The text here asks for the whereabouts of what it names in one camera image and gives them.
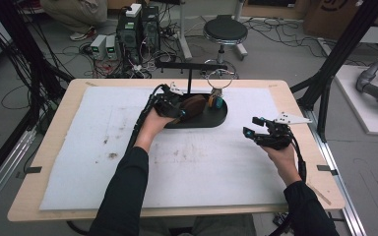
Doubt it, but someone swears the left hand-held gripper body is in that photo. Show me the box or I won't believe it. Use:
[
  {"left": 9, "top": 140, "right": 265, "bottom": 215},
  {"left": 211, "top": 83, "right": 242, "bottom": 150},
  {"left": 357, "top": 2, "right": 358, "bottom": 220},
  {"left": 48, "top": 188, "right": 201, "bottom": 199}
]
[{"left": 150, "top": 82, "right": 185, "bottom": 118}]

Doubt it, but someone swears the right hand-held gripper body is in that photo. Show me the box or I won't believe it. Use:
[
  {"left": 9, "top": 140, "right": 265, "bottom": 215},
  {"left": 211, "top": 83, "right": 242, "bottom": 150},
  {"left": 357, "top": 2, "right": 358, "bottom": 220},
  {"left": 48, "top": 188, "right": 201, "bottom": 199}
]
[{"left": 253, "top": 111, "right": 313, "bottom": 151}]

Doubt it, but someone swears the brown zip pouch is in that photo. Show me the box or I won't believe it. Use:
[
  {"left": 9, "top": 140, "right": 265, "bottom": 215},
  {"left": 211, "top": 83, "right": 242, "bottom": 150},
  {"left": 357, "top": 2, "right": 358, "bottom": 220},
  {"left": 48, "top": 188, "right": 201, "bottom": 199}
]
[{"left": 173, "top": 93, "right": 209, "bottom": 125}]

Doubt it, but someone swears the black oval tray with hanger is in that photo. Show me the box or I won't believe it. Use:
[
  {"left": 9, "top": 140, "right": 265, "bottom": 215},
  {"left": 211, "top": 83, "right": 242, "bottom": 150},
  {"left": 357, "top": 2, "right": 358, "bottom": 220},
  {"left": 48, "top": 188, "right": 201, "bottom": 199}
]
[{"left": 154, "top": 61, "right": 229, "bottom": 130}]

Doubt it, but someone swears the key ring with coloured tags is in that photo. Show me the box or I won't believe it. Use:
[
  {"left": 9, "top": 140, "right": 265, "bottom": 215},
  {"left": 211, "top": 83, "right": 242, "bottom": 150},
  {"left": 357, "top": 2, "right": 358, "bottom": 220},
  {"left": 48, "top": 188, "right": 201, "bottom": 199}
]
[{"left": 206, "top": 68, "right": 234, "bottom": 110}]

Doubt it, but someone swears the person's right hand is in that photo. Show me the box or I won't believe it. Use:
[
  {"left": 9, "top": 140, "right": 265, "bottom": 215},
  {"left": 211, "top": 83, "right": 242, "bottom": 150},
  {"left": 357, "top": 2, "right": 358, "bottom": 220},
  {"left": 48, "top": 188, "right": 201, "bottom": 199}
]
[{"left": 260, "top": 144, "right": 302, "bottom": 186}]

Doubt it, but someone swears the person's left hand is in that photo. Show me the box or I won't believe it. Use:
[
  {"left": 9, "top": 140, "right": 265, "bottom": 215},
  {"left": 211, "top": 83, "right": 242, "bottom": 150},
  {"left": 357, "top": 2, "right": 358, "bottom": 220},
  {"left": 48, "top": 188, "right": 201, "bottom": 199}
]
[{"left": 133, "top": 107, "right": 177, "bottom": 153}]

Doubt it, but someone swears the white table mat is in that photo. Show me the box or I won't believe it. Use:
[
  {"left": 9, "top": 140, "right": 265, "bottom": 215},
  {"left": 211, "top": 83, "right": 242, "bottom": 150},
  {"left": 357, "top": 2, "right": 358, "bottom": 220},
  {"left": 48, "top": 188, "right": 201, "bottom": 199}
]
[{"left": 39, "top": 86, "right": 291, "bottom": 211}]

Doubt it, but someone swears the black tape strip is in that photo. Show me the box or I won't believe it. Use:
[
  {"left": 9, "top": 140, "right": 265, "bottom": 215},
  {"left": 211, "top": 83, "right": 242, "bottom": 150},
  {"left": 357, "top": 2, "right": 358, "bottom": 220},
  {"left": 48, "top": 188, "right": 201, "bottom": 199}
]
[
  {"left": 316, "top": 164, "right": 340, "bottom": 177},
  {"left": 16, "top": 165, "right": 43, "bottom": 180}
]

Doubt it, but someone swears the white table leg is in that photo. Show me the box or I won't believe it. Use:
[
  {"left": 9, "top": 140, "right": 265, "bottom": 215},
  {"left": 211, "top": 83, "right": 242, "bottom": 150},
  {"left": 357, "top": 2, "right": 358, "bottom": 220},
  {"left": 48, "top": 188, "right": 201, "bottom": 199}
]
[
  {"left": 233, "top": 0, "right": 249, "bottom": 61},
  {"left": 176, "top": 0, "right": 194, "bottom": 62}
]

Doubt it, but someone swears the black computer tower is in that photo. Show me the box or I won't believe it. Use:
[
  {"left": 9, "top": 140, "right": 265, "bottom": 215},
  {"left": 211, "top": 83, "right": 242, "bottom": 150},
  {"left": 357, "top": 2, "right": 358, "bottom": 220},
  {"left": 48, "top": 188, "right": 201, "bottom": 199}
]
[
  {"left": 115, "top": 13, "right": 143, "bottom": 64},
  {"left": 140, "top": 5, "right": 161, "bottom": 54}
]

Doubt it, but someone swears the white power supply unit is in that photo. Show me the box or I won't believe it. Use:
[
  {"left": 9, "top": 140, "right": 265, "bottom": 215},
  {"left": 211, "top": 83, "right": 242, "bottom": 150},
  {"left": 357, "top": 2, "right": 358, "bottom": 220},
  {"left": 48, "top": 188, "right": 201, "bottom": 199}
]
[
  {"left": 104, "top": 34, "right": 118, "bottom": 61},
  {"left": 90, "top": 33, "right": 108, "bottom": 61}
]

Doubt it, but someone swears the black round stool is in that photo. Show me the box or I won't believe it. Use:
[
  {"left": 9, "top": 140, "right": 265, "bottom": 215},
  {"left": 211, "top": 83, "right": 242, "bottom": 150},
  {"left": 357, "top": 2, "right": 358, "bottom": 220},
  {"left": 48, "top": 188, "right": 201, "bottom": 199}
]
[{"left": 202, "top": 14, "right": 249, "bottom": 81}]

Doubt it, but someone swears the white platform board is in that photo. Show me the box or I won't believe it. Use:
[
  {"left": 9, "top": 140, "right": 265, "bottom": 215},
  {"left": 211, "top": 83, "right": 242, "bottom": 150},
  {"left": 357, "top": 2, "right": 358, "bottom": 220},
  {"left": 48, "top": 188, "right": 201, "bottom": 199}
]
[{"left": 334, "top": 64, "right": 378, "bottom": 138}]

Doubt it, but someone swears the white box on tower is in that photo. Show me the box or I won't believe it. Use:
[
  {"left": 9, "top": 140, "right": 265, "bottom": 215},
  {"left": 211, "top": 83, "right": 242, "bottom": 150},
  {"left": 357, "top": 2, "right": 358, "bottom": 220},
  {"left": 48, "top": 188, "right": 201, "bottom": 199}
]
[{"left": 124, "top": 2, "right": 143, "bottom": 19}]

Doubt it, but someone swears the cardboard box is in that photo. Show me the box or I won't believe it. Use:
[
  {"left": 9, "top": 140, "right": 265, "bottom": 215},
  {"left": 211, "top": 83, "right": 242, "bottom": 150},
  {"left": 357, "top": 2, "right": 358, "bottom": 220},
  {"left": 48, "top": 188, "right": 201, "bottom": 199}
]
[{"left": 302, "top": 0, "right": 378, "bottom": 41}]

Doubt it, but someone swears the left hand-held gripper cable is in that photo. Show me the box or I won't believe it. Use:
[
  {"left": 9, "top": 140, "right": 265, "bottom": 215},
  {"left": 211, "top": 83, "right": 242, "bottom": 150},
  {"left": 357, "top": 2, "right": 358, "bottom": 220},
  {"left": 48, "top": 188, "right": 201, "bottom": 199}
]
[{"left": 124, "top": 84, "right": 170, "bottom": 155}]

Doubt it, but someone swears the hand-held gripper cable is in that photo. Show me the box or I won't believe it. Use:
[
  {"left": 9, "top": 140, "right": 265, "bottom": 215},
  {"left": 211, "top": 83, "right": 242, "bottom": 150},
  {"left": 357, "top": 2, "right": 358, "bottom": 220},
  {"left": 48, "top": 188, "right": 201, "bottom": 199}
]
[
  {"left": 286, "top": 131, "right": 308, "bottom": 184},
  {"left": 124, "top": 84, "right": 170, "bottom": 155}
]

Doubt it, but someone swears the right hand-held gripper cable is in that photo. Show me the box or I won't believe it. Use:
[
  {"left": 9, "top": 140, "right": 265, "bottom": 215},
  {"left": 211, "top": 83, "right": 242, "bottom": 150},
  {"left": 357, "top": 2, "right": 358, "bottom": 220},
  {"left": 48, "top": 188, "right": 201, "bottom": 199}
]
[{"left": 286, "top": 131, "right": 308, "bottom": 184}]

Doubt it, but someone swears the aluminium rail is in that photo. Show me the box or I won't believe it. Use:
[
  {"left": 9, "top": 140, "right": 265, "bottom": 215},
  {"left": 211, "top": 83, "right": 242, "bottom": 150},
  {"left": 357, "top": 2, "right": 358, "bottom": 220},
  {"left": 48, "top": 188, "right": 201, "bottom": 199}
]
[
  {"left": 0, "top": 127, "right": 37, "bottom": 219},
  {"left": 302, "top": 109, "right": 368, "bottom": 236}
]

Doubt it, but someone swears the black frame post with cables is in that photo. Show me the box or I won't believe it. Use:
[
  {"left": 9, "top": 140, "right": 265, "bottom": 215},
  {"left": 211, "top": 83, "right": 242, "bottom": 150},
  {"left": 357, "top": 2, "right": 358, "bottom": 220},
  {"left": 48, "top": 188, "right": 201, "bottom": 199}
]
[{"left": 0, "top": 0, "right": 75, "bottom": 139}]

